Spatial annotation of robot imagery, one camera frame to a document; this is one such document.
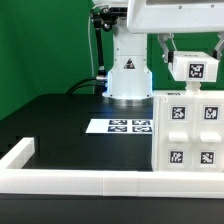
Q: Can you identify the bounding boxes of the white sheet with four tags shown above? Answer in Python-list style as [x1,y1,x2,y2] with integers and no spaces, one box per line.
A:
[86,119,153,134]

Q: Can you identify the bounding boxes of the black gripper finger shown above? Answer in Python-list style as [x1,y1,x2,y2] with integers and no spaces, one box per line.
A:
[212,32,224,60]
[158,33,174,63]

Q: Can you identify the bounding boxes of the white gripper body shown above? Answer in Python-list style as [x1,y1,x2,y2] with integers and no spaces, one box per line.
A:
[127,0,224,34]

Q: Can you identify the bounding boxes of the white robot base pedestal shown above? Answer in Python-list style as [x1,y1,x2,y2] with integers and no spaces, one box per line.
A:
[91,0,155,108]

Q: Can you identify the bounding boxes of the white U-shaped table fence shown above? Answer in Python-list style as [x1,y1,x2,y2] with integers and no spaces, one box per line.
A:
[0,137,224,199]

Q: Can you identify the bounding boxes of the black camera on mount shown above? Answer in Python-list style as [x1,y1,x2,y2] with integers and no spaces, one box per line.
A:
[90,1,128,83]

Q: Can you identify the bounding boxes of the white cabinet body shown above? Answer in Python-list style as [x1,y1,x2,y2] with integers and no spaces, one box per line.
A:
[151,91,224,172]

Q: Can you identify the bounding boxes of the black cables at base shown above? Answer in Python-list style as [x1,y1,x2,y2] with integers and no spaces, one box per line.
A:
[65,77,108,96]

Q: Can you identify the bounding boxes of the white box with tags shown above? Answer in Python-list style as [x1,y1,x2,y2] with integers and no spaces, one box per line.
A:
[168,51,219,82]

